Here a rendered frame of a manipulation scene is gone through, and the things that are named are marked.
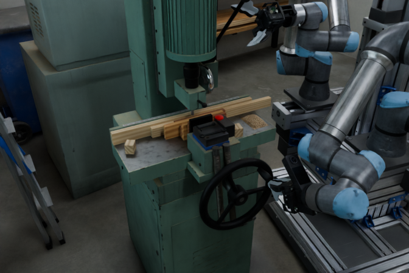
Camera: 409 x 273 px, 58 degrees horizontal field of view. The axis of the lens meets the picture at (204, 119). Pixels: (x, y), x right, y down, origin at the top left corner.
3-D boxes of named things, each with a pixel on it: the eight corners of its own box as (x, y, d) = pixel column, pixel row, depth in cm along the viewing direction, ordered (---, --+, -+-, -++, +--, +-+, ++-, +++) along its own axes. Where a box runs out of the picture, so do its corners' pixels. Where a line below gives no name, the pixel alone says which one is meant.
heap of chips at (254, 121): (254, 129, 143) (254, 125, 142) (240, 118, 151) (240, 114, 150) (268, 125, 146) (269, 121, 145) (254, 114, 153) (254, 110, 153)
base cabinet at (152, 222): (167, 322, 169) (157, 207, 133) (128, 235, 213) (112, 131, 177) (249, 281, 187) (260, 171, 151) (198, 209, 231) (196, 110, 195)
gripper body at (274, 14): (262, 2, 120) (292, -2, 125) (251, 16, 128) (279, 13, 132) (271, 22, 118) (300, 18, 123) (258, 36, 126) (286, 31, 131)
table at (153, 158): (139, 204, 116) (137, 190, 113) (112, 154, 139) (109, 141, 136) (291, 152, 140) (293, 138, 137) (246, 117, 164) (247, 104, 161)
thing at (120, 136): (113, 145, 134) (111, 134, 131) (112, 143, 135) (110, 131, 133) (251, 108, 158) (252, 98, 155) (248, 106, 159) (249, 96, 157)
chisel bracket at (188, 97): (189, 114, 136) (189, 93, 132) (174, 99, 147) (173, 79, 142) (207, 110, 139) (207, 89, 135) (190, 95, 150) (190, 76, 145)
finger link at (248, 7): (238, -9, 120) (263, 3, 122) (231, 1, 126) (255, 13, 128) (236, -2, 119) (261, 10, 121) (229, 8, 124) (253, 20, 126)
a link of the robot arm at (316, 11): (327, 27, 134) (331, 2, 130) (304, 30, 130) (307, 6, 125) (312, 21, 140) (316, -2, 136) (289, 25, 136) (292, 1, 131)
